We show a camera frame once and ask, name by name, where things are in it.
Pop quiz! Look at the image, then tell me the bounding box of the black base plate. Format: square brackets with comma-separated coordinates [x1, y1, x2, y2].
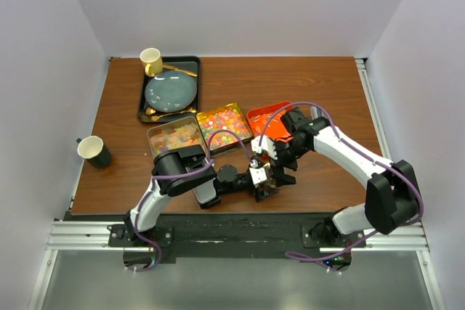
[107, 213, 363, 266]

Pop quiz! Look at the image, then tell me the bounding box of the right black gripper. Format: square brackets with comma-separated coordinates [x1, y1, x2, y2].
[266, 139, 310, 188]

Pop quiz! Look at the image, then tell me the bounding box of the dark green paper cup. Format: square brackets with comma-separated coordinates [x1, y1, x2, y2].
[76, 136, 112, 168]

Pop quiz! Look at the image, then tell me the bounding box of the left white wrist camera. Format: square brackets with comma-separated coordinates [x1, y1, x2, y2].
[248, 157, 268, 187]

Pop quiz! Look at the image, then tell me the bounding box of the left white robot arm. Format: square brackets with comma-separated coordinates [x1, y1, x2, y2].
[124, 145, 271, 246]

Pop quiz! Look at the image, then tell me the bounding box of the orange box of lollipops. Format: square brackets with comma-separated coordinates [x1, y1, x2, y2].
[246, 100, 296, 144]

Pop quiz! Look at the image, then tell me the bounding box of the blue-grey plate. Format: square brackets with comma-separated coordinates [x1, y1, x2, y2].
[145, 70, 197, 111]

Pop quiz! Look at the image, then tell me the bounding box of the gold spoon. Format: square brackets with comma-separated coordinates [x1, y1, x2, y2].
[144, 107, 197, 118]

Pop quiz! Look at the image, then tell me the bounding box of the gold tin of gummy candies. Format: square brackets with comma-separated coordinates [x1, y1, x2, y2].
[196, 102, 254, 156]

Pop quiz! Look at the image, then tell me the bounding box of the silver tin of popsicle candies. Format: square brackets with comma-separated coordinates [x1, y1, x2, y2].
[147, 116, 206, 158]

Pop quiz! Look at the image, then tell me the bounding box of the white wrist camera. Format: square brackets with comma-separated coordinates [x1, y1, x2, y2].
[251, 135, 278, 160]
[248, 157, 268, 187]

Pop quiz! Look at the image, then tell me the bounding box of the yellow mug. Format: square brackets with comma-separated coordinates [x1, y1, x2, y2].
[139, 48, 163, 77]

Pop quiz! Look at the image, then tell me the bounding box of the gold fork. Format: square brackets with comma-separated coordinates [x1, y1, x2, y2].
[137, 114, 182, 123]

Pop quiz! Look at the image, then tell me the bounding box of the metal candy scoop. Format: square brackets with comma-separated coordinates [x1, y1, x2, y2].
[310, 106, 325, 119]

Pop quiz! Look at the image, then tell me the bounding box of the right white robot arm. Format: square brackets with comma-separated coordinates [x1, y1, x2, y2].
[275, 107, 424, 247]

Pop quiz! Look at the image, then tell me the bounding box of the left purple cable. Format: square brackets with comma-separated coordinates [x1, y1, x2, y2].
[130, 130, 257, 273]

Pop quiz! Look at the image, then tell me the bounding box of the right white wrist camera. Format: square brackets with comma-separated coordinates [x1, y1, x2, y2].
[251, 135, 278, 160]

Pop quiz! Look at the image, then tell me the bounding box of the black serving tray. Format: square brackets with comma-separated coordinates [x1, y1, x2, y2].
[137, 56, 201, 120]

